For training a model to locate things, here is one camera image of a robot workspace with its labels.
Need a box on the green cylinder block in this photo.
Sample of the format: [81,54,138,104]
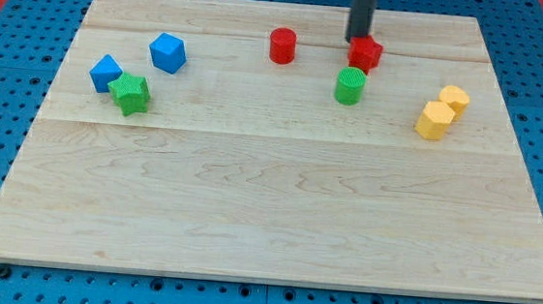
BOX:
[334,66,367,106]

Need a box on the red star block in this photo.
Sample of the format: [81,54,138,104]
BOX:
[347,35,383,75]

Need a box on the light wooden board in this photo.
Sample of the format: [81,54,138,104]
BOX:
[0,0,543,304]

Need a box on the blue cube block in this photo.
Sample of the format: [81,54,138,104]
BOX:
[149,33,187,75]

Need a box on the blue pentagon block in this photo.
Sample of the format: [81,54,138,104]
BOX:
[88,54,123,93]

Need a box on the yellow heart block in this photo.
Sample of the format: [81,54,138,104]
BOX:
[437,85,470,122]

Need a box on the yellow hexagon block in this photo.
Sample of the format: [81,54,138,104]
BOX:
[414,101,455,140]

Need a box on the green star block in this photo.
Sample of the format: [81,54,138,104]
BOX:
[107,73,151,116]

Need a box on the red cylinder block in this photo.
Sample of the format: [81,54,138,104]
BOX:
[269,27,297,65]

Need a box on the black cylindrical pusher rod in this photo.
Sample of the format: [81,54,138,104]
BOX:
[345,0,377,43]

